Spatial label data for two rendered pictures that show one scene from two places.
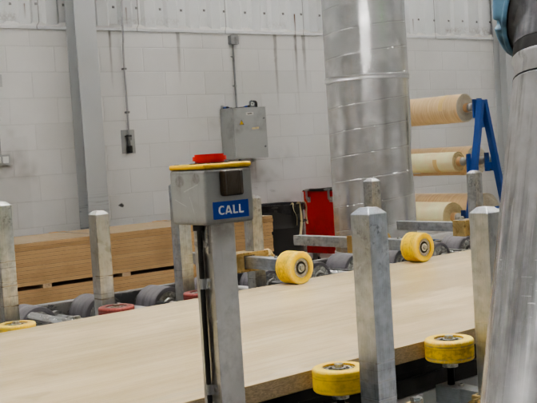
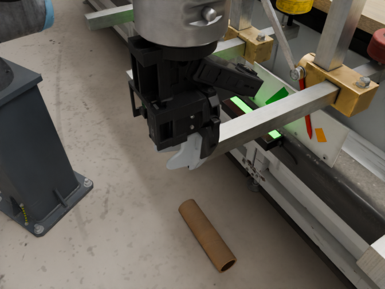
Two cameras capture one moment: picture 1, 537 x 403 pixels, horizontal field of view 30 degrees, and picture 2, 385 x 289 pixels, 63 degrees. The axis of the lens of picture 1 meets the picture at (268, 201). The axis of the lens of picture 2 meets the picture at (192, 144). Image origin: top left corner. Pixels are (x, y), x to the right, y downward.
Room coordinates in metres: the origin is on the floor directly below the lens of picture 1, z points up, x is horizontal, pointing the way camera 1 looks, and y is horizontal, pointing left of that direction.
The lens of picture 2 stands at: (1.51, -1.04, 1.17)
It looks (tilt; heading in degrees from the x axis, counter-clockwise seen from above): 46 degrees down; 99
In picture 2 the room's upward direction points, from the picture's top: straight up
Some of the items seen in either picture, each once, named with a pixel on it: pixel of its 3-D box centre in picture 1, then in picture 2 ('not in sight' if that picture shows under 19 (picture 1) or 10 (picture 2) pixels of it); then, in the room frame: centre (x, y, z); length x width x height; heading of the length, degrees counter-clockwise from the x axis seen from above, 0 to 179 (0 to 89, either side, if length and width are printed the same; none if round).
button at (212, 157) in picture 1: (209, 161); not in sight; (1.18, 0.07, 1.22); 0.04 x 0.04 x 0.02
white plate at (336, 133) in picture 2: not in sight; (290, 111); (1.63, -0.51, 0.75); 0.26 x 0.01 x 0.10; 130
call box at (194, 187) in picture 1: (212, 195); not in sight; (1.18, 0.07, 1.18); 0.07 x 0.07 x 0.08; 40
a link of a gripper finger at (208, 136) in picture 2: not in sight; (203, 129); (1.48, -0.76, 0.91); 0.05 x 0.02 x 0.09; 129
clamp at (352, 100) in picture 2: not in sight; (333, 81); (1.68, -0.53, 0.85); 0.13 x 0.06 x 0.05; 130
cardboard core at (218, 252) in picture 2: not in sight; (205, 233); (1.46, -0.42, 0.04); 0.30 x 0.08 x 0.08; 130
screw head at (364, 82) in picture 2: not in sight; (364, 81); (1.71, -0.57, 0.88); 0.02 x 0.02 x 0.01
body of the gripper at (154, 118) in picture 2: not in sight; (176, 84); (1.44, -0.76, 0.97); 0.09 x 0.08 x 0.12; 39
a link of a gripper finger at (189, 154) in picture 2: not in sight; (185, 157); (1.45, -0.77, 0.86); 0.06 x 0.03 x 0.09; 39
